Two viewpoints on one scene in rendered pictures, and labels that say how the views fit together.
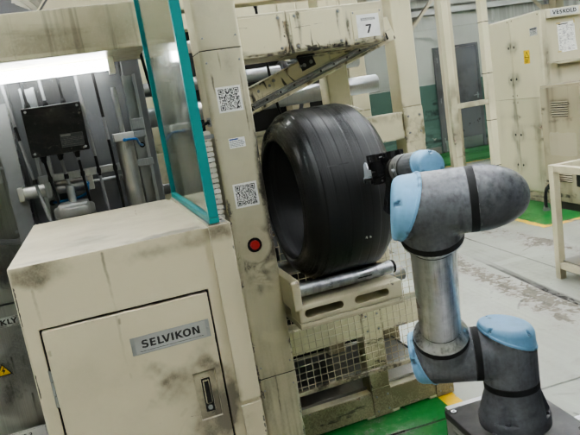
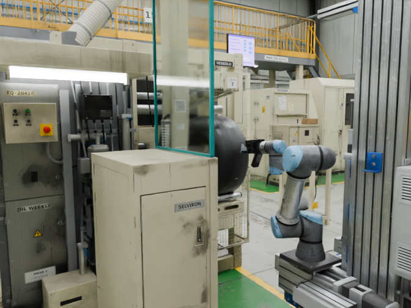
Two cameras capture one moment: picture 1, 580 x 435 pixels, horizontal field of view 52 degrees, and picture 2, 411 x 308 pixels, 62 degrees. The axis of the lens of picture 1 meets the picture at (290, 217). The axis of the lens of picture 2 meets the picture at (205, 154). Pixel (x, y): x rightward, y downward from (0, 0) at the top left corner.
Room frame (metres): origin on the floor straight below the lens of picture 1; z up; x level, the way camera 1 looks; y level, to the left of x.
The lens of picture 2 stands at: (-0.31, 0.61, 1.45)
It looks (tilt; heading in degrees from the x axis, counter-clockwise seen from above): 7 degrees down; 343
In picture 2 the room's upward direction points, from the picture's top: straight up
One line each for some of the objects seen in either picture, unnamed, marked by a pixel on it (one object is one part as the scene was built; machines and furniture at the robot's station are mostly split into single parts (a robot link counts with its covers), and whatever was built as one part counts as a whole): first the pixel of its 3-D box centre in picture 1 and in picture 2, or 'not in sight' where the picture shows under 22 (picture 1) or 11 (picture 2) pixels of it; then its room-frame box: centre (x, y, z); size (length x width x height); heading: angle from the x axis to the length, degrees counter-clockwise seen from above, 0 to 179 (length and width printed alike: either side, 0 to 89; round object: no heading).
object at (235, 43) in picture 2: not in sight; (241, 51); (5.60, -1.88, 2.60); 0.60 x 0.05 x 0.55; 103
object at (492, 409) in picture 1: (513, 399); (310, 246); (1.18, -0.42, 0.77); 0.15 x 0.15 x 0.10
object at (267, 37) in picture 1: (296, 35); (198, 81); (2.27, -0.13, 1.71); 0.61 x 0.25 x 0.15; 107
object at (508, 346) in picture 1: (504, 349); (309, 225); (1.18, -0.41, 0.88); 0.13 x 0.12 x 0.14; 79
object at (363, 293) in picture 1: (346, 298); (219, 207); (1.82, -0.14, 0.83); 0.36 x 0.09 x 0.06; 107
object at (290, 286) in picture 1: (278, 281); not in sight; (1.90, 0.07, 0.90); 0.40 x 0.03 x 0.10; 17
